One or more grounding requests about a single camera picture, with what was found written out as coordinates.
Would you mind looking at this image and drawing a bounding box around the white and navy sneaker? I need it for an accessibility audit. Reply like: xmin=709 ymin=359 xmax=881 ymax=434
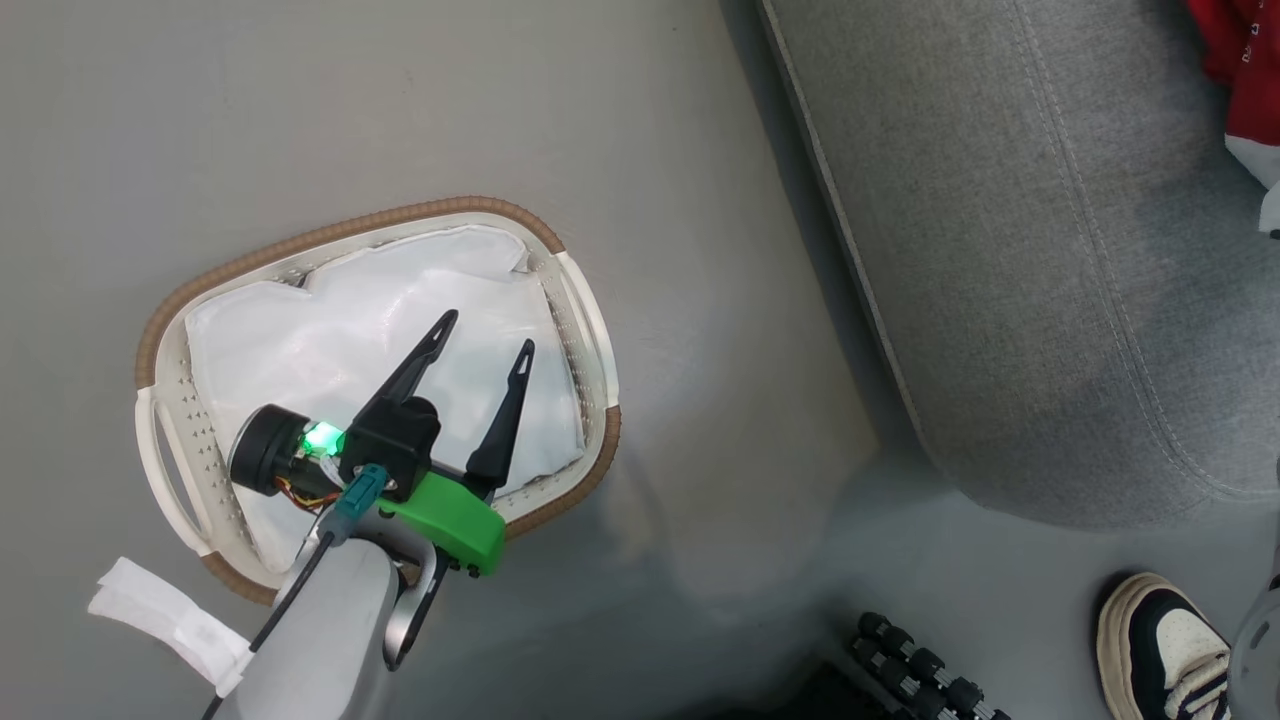
xmin=1096 ymin=572 xmax=1234 ymax=720

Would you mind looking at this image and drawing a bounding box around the white fabric strap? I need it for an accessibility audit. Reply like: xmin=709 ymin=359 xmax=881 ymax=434
xmin=88 ymin=556 xmax=257 ymax=699

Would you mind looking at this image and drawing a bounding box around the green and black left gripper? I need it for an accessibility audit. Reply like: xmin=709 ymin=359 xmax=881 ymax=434
xmin=228 ymin=309 xmax=537 ymax=580

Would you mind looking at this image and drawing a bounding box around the white laundry basket brown rim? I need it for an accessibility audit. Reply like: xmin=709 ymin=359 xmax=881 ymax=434
xmin=133 ymin=196 xmax=623 ymax=607

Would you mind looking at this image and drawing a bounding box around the white fabric basket liner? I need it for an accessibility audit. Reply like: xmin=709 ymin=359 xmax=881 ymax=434
xmin=185 ymin=224 xmax=588 ymax=576

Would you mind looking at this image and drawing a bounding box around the grey fabric sofa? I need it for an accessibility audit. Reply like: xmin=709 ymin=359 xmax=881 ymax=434
xmin=755 ymin=0 xmax=1280 ymax=531

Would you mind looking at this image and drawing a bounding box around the red and white garment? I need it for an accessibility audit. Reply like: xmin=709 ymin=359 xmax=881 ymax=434
xmin=1187 ymin=0 xmax=1280 ymax=237

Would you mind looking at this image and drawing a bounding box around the black cable with teal plug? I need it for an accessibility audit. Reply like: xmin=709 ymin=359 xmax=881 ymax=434
xmin=200 ymin=462 xmax=389 ymax=720

